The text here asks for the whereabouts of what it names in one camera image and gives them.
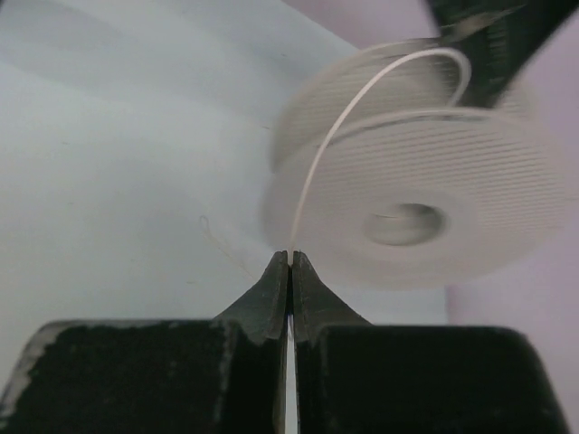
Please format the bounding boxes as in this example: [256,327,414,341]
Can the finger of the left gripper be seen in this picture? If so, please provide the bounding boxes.
[426,0,578,109]

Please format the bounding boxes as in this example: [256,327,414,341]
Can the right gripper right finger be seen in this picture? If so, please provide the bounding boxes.
[289,251,370,433]

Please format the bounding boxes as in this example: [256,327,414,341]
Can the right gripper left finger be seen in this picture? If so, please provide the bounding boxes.
[215,251,290,433]

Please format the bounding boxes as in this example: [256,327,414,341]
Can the thin white cable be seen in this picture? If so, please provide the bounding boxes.
[198,48,472,281]

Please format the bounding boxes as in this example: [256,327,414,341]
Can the white cable spool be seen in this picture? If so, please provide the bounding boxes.
[261,39,576,290]

